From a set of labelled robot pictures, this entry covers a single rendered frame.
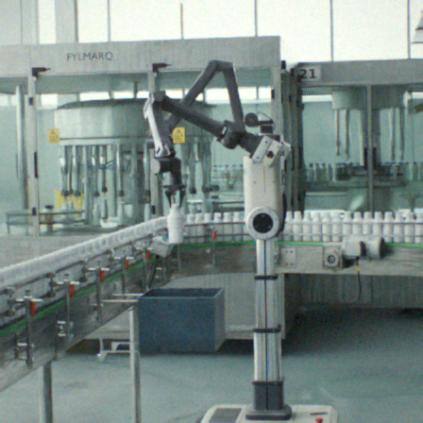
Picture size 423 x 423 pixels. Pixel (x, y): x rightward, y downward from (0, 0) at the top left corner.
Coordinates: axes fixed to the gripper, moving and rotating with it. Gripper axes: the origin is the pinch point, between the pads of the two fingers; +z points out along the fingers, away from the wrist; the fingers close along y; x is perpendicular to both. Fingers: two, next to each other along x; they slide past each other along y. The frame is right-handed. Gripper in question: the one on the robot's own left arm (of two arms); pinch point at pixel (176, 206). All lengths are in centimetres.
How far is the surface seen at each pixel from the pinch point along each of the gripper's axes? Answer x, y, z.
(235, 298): 352, 1, 96
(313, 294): 539, 59, 122
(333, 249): 155, 69, 38
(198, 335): -29, 11, 49
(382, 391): 235, 99, 137
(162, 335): -28, -3, 49
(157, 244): 56, -16, 22
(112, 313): 2, -29, 45
